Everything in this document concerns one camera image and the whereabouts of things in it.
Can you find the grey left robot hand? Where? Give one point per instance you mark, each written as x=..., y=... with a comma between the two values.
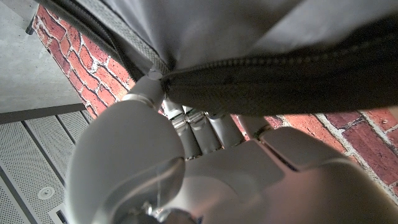
x=233, y=180

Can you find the black backpack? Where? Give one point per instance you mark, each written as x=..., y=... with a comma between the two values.
x=248, y=46

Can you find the red brick print backdrop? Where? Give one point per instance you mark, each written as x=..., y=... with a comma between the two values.
x=367, y=140

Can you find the grey perforated metal panel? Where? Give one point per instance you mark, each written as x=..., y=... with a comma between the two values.
x=31, y=155

